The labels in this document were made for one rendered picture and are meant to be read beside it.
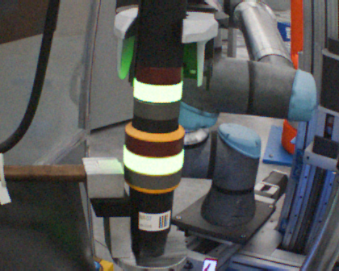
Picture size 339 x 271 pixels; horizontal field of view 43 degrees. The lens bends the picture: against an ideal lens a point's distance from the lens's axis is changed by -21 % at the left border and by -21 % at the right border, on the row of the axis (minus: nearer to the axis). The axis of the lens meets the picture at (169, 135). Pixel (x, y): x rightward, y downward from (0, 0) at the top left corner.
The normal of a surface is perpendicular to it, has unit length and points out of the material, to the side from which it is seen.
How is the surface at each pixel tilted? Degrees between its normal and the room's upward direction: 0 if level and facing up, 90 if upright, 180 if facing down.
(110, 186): 90
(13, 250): 50
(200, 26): 42
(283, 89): 70
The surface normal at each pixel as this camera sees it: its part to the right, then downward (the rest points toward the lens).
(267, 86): -0.03, -0.02
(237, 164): -0.05, 0.36
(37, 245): 0.33, -0.37
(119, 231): 0.28, 0.36
